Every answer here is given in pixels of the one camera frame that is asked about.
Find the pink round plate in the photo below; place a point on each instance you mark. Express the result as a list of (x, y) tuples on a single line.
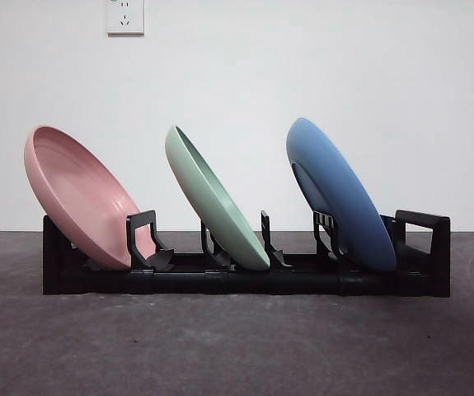
[(76, 189)]

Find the white wall socket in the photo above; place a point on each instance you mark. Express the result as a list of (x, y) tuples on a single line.
[(125, 18)]

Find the green round plate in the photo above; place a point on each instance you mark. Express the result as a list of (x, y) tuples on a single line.
[(216, 206)]

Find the blue round plate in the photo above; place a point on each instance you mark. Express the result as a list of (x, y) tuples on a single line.
[(344, 185)]

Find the black plastic dish rack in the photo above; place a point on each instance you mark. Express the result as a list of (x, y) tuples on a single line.
[(261, 284)]

